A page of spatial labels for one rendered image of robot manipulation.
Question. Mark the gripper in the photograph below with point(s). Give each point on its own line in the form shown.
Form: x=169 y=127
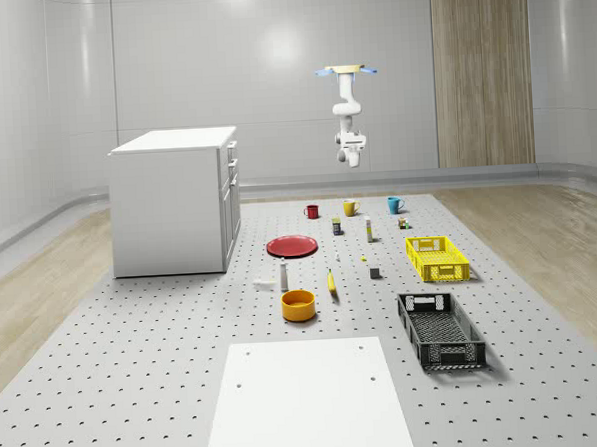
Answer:
x=354 y=140

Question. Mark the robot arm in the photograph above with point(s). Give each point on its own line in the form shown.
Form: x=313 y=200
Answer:
x=346 y=108

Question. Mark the yellow mug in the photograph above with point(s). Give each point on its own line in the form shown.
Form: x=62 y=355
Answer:
x=349 y=209

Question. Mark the blue mug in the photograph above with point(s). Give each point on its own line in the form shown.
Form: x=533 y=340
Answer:
x=394 y=206

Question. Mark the red mug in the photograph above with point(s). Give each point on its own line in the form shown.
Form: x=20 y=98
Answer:
x=312 y=212

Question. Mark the dark flat-sided can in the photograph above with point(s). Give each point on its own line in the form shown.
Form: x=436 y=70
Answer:
x=337 y=227

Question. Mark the tall pale box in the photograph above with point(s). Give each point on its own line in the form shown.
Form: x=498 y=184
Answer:
x=368 y=230

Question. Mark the puzzle cube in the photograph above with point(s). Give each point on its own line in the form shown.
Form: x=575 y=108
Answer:
x=403 y=223

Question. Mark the red plate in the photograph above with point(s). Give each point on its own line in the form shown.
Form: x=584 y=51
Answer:
x=292 y=247

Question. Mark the grey cube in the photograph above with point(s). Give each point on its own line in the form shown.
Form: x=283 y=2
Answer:
x=375 y=273

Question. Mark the banana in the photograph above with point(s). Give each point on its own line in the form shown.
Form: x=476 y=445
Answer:
x=332 y=282

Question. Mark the yellow basket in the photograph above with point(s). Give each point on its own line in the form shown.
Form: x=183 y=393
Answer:
x=438 y=271

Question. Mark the small white bottle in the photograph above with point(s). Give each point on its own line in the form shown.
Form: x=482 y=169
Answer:
x=284 y=279

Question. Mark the small flat white block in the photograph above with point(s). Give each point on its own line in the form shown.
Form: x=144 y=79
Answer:
x=265 y=283

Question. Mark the yellow bowl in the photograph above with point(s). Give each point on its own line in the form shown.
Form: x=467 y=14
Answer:
x=298 y=309

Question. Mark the white cabinet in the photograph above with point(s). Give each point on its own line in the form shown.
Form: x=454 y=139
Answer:
x=167 y=210

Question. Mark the dark grey basket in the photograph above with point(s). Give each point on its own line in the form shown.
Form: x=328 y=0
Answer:
x=450 y=353

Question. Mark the white board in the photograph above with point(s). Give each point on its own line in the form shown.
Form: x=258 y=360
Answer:
x=308 y=408

